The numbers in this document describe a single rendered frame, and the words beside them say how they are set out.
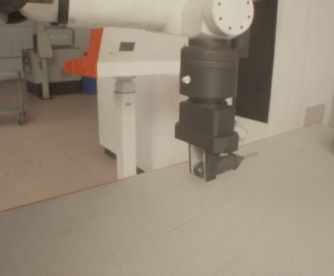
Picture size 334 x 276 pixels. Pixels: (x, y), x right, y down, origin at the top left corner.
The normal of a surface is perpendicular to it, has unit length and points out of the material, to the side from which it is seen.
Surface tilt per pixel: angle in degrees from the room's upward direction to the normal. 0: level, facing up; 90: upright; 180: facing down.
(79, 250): 0
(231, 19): 90
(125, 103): 90
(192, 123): 90
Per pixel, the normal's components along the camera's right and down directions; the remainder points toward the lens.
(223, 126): 0.61, 0.25
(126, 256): 0.02, -0.96
